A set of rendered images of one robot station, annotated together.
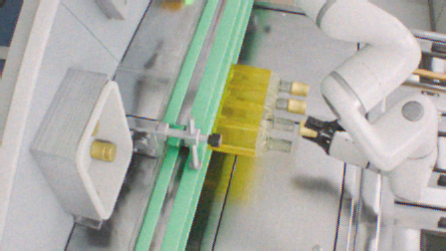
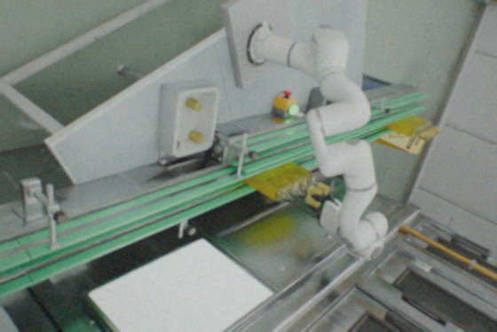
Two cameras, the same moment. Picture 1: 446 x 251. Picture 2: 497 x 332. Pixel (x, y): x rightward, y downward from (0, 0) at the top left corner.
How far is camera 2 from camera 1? 0.79 m
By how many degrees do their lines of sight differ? 32
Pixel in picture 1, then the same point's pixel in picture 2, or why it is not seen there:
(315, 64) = not seen: hidden behind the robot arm
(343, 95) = (313, 113)
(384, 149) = (326, 152)
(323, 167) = (315, 240)
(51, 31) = (202, 50)
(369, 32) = (340, 87)
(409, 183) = (348, 215)
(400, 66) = (351, 110)
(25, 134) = (163, 75)
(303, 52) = not seen: hidden behind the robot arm
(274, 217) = (266, 241)
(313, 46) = not seen: hidden behind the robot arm
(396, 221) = (350, 296)
